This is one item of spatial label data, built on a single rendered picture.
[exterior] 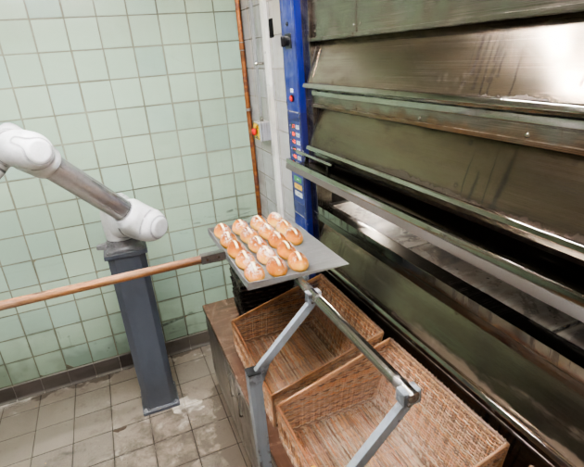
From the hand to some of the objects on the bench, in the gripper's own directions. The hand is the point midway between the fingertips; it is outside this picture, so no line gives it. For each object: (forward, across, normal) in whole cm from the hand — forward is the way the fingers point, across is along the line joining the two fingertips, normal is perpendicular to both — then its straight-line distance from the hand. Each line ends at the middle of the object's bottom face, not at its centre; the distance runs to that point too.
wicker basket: (+59, +61, -128) cm, 154 cm away
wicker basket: (0, +62, -128) cm, 142 cm away
